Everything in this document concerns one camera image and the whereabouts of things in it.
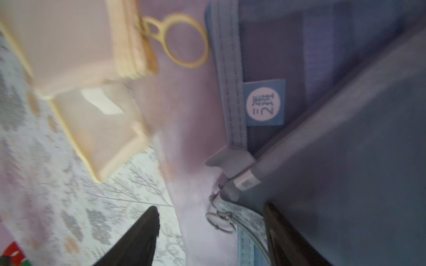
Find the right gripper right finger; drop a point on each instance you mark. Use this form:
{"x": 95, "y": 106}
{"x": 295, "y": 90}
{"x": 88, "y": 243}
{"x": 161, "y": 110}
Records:
{"x": 286, "y": 246}

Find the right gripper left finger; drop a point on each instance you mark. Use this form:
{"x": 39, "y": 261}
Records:
{"x": 137, "y": 246}

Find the grey pouch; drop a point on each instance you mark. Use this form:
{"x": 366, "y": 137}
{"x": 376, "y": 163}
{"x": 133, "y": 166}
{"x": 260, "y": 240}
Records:
{"x": 350, "y": 173}

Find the blue pouch near right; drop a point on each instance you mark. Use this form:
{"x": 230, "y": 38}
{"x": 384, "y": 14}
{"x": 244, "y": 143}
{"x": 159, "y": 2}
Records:
{"x": 301, "y": 49}

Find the purple pouch near right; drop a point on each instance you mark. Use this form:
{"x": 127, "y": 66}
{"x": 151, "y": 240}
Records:
{"x": 182, "y": 110}

